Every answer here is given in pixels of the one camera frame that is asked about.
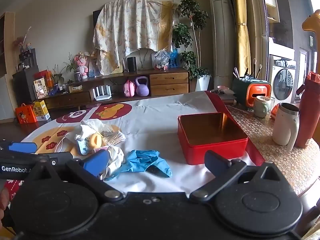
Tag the white tower air conditioner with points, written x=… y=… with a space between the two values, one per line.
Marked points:
x=221 y=35

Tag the white plant pot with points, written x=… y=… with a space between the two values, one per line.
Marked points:
x=203 y=83

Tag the orange gift box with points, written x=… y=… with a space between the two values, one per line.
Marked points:
x=26 y=115

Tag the clear drinking glass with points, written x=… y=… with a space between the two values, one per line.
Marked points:
x=272 y=105

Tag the white printed box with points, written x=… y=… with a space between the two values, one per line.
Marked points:
x=40 y=88

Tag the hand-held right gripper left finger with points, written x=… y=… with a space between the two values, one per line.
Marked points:
x=96 y=163

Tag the stack of books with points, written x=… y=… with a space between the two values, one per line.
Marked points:
x=225 y=97

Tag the yellow rubber toy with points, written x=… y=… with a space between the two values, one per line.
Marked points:
x=96 y=140

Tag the tall green houseplant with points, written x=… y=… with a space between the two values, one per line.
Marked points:
x=190 y=10

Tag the pink bowl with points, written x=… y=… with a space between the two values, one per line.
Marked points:
x=222 y=88

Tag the pink plush toy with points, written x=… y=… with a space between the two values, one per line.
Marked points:
x=82 y=63

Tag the person's left hand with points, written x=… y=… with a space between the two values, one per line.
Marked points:
x=3 y=200

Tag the flower figurine ornament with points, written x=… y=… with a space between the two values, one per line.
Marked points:
x=23 y=42

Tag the pink toy case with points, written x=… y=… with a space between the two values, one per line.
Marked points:
x=129 y=89

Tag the yellow giraffe toy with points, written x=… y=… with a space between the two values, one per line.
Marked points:
x=312 y=25

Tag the blue patterned sock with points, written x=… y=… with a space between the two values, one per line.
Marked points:
x=83 y=146

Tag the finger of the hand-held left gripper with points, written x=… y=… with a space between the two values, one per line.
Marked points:
x=22 y=147
x=62 y=158

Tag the blue rubber glove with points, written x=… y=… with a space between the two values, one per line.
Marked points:
x=142 y=160

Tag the long makeup brush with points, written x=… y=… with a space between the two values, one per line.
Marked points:
x=254 y=67

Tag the white router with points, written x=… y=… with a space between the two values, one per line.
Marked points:
x=101 y=97

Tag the short makeup brush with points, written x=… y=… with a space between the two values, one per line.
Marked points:
x=258 y=71

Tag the white mesh cloth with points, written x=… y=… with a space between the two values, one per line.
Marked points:
x=115 y=157

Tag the blue ornament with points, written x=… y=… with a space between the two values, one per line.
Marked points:
x=173 y=58

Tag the wooden wall shelf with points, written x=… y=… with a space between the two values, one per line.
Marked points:
x=8 y=45

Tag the orange packet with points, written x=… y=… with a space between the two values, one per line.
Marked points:
x=275 y=112

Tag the white plastic bag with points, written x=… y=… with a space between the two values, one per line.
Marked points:
x=90 y=127

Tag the beige fan-shaped ornament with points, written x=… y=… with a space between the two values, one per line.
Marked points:
x=143 y=57

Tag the small potted plant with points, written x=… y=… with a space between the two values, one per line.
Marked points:
x=58 y=77

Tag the white washing machine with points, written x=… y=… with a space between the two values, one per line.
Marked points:
x=282 y=82

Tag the potted plant in vase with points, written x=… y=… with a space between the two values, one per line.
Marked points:
x=77 y=76

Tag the black television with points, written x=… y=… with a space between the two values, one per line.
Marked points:
x=96 y=17

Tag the yellow curtain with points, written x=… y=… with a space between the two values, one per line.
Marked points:
x=241 y=30

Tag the red water bottle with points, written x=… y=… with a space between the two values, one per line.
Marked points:
x=308 y=115

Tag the clear plastic bag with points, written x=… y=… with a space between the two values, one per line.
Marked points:
x=160 y=60

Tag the white tumbler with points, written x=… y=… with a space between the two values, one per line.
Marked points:
x=285 y=127

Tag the green and orange organiser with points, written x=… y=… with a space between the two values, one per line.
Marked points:
x=240 y=90

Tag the cotton swab pack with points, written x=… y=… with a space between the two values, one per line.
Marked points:
x=113 y=137

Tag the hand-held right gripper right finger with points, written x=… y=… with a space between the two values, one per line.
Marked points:
x=216 y=163

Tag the black speaker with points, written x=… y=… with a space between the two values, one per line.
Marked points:
x=132 y=64

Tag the green mug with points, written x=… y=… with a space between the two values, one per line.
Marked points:
x=261 y=108

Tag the black water dispenser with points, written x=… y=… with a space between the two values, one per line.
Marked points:
x=25 y=80

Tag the floral cover cloth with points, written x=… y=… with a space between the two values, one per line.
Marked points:
x=130 y=25

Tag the yellow picture frame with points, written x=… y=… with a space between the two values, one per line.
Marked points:
x=120 y=70

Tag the yellow carton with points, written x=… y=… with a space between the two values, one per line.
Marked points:
x=41 y=110

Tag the red tin box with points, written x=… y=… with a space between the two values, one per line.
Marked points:
x=212 y=150

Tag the pink tube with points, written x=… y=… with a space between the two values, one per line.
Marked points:
x=236 y=73

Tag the wooden television cabinet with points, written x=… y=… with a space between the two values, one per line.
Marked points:
x=167 y=86

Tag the purple kettlebell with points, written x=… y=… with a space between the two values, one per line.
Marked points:
x=142 y=88

